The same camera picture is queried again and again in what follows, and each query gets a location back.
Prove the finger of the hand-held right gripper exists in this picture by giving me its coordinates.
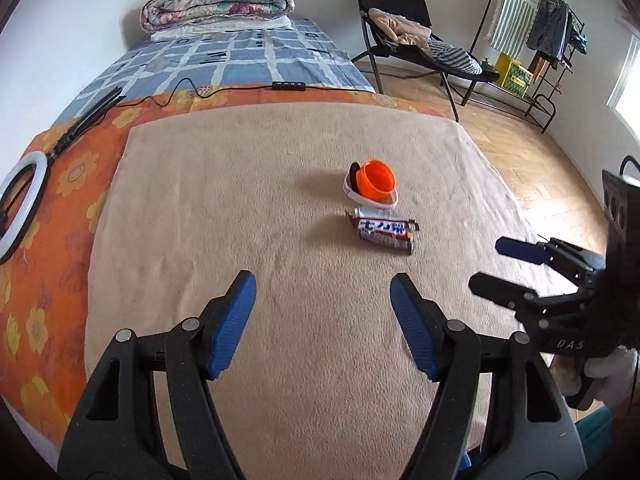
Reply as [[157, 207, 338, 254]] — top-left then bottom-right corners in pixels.
[[468, 271, 596, 322], [495, 236, 608, 282]]

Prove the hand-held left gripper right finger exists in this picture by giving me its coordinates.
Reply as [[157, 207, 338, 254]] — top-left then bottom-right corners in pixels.
[[390, 272, 588, 480]]

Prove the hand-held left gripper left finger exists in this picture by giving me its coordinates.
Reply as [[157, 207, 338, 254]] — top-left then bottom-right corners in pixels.
[[57, 270, 258, 480]]

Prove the candy bar wrapper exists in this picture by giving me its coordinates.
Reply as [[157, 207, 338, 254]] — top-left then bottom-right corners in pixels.
[[345, 208, 420, 256]]

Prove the person's right hand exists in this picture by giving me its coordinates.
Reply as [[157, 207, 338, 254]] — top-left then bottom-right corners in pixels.
[[582, 347, 640, 406]]

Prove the beige fleece blanket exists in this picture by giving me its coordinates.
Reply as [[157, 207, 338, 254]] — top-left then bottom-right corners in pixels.
[[84, 102, 556, 480]]

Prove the teal cloth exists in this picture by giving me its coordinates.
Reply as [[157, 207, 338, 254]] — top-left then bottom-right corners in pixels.
[[575, 406, 616, 478]]

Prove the black clothes rack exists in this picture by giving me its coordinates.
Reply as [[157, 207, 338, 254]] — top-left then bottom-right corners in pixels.
[[470, 0, 586, 134]]

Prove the yellow plastic crate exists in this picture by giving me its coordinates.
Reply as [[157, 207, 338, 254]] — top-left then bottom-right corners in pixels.
[[494, 52, 533, 97]]

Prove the orange floral bedsheet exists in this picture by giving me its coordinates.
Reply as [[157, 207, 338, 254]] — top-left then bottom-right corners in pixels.
[[0, 89, 451, 431]]

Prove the window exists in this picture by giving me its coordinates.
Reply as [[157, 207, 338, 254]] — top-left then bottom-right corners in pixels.
[[607, 35, 640, 136]]

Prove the striped garment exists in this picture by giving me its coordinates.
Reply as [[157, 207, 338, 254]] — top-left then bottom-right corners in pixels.
[[427, 40, 483, 77]]

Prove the dark grey jacket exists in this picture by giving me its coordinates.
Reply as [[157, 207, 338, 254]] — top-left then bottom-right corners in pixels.
[[526, 0, 573, 63]]

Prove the green striped towel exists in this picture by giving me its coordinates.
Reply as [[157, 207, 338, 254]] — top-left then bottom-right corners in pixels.
[[487, 0, 546, 56]]

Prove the beige garment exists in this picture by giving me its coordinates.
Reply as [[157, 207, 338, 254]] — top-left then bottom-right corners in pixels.
[[368, 8, 432, 46]]

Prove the black tripod stand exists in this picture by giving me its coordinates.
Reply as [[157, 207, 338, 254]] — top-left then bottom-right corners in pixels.
[[50, 86, 127, 157]]

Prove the blue plaid bedsheet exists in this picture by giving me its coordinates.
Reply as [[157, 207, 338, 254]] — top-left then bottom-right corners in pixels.
[[52, 16, 376, 126]]

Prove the white folded pillow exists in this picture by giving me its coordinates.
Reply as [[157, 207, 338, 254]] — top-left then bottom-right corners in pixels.
[[151, 16, 293, 42]]

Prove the black cable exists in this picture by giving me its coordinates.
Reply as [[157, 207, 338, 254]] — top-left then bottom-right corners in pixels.
[[120, 78, 275, 108]]

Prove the white ring light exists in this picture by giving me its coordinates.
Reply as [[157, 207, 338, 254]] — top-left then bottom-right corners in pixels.
[[0, 150, 51, 266]]

